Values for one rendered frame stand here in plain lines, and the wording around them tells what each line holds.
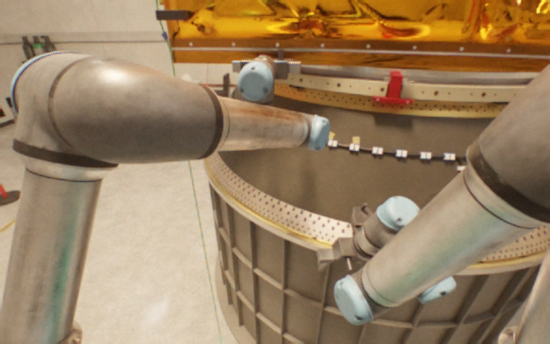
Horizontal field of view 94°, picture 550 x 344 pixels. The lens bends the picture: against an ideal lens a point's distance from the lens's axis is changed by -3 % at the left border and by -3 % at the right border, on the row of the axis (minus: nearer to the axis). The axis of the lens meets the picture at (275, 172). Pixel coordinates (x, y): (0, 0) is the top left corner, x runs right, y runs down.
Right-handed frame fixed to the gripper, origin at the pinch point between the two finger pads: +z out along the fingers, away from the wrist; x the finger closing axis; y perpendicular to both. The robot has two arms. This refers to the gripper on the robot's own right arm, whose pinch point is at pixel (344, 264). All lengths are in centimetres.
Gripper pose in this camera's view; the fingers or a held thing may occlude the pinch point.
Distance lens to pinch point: 82.6
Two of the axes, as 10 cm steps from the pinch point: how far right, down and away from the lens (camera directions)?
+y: 0.8, 8.0, -6.0
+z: -1.8, 6.0, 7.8
